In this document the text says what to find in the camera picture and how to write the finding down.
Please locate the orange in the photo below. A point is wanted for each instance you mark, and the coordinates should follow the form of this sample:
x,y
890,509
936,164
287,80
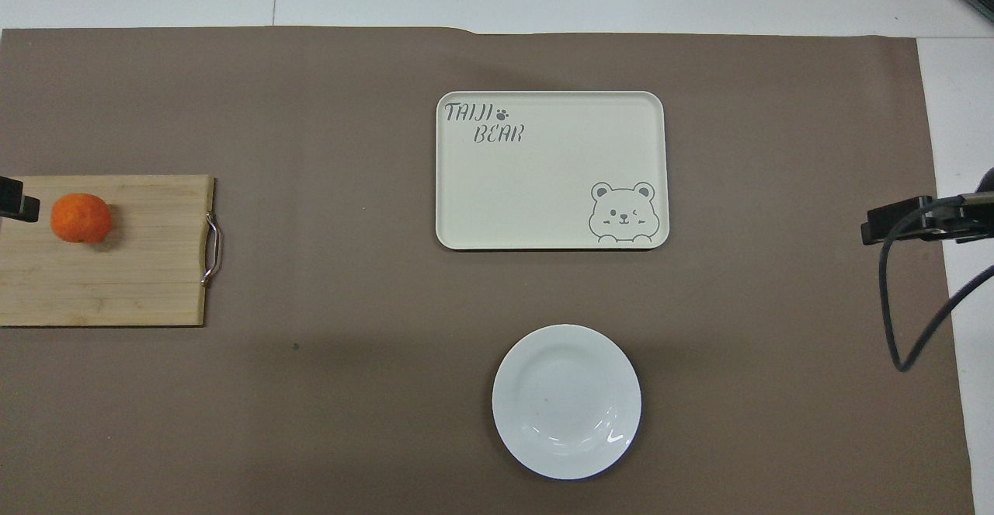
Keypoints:
x,y
80,217

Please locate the cream tray with bear print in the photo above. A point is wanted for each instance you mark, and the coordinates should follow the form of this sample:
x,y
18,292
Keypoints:
x,y
536,189

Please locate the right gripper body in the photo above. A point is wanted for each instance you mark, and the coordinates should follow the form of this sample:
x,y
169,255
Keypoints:
x,y
987,220

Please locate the white round plate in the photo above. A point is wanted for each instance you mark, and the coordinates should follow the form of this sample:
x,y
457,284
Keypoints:
x,y
567,400

